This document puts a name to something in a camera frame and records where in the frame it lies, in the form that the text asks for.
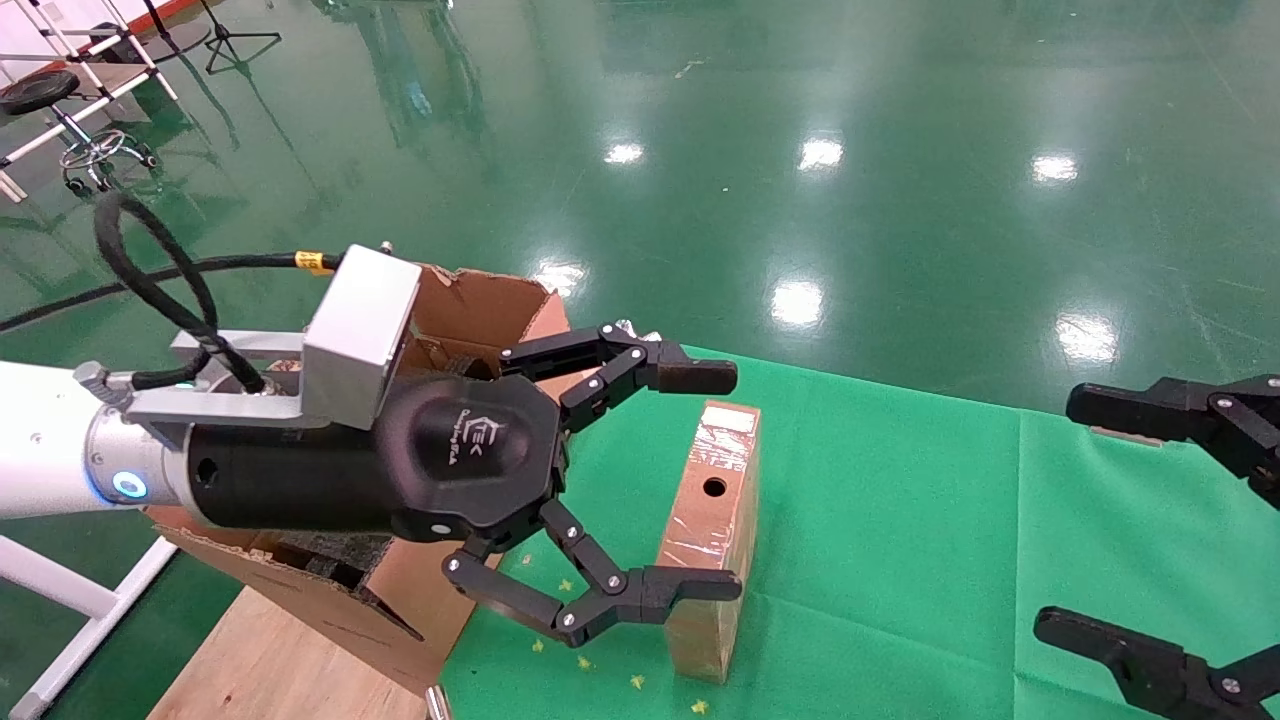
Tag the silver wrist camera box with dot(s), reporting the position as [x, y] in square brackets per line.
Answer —
[360, 330]

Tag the silver camera mount bracket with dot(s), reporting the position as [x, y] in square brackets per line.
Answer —
[220, 405]

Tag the black round stand base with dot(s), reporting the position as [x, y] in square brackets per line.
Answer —
[175, 40]

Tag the white tube rack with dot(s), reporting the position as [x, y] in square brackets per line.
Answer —
[120, 94]

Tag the green table cloth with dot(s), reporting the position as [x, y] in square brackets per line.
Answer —
[900, 520]

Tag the black stool with chrome base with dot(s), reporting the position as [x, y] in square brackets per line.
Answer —
[35, 90]

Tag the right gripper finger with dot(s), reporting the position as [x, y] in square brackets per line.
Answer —
[1150, 665]
[1150, 410]

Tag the black tripod stand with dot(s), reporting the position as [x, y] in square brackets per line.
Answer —
[222, 32]

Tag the silver metal clip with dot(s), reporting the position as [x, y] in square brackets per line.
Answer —
[1125, 436]
[628, 327]
[437, 703]

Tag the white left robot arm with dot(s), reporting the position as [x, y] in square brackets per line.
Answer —
[40, 440]

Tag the small cardboard box with hole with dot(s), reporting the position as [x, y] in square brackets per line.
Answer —
[710, 520]

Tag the black foam pad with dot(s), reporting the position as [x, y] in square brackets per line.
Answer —
[330, 555]

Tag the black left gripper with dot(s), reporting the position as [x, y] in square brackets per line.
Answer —
[470, 450]

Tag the large open cardboard carton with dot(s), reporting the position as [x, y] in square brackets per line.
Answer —
[480, 310]

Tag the white table leg frame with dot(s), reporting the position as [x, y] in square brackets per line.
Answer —
[50, 585]

